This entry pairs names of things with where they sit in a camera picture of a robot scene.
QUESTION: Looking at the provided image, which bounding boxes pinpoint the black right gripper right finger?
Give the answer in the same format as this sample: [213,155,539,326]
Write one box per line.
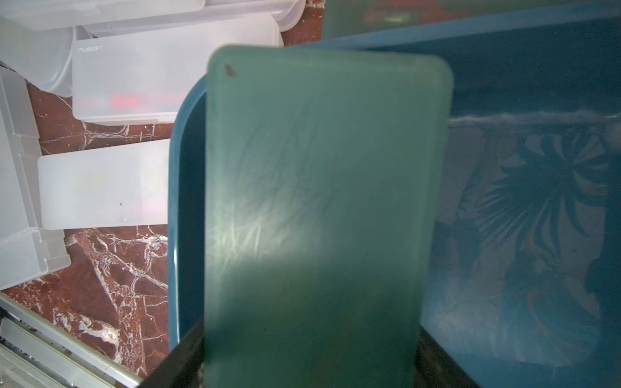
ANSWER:
[416,327,479,388]

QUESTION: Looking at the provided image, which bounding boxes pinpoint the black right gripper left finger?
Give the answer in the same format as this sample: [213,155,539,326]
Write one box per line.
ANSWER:
[138,318,205,388]

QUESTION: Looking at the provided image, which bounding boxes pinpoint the green pencil case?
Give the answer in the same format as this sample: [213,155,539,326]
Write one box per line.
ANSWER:
[322,0,567,40]
[204,46,454,387]

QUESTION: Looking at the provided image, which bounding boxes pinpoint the clear pencil case lower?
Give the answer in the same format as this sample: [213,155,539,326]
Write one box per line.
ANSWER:
[37,139,170,230]

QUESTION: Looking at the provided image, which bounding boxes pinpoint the clear pencil case labelled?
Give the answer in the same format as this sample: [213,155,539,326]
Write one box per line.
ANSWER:
[1,68,71,290]

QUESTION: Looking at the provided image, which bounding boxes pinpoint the clear pencil case pink inside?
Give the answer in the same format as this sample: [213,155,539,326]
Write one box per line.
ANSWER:
[72,15,283,126]

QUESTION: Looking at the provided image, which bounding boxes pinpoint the clear pencil case left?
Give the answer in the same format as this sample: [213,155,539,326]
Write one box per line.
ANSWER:
[1,19,88,98]

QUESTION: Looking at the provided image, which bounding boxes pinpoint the clear pencil case top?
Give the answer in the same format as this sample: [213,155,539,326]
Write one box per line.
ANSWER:
[1,0,306,37]

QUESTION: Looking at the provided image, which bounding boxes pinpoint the teal plastic tray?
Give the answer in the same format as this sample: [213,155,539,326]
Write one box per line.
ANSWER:
[168,1,620,387]

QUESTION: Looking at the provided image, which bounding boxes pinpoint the aluminium front rail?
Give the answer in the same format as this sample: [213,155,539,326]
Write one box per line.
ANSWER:
[1,294,142,387]

